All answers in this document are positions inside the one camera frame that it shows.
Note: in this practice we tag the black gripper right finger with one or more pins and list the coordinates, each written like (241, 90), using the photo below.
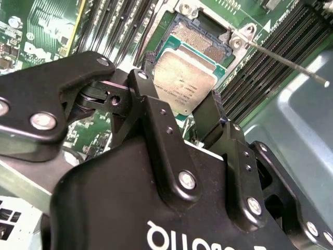
(242, 169)

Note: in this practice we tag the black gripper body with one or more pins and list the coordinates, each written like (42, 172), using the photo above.
(117, 195)

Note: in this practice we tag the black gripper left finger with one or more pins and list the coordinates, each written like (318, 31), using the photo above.
(39, 86)

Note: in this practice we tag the silver green CPU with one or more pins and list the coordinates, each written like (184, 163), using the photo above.
(187, 75)

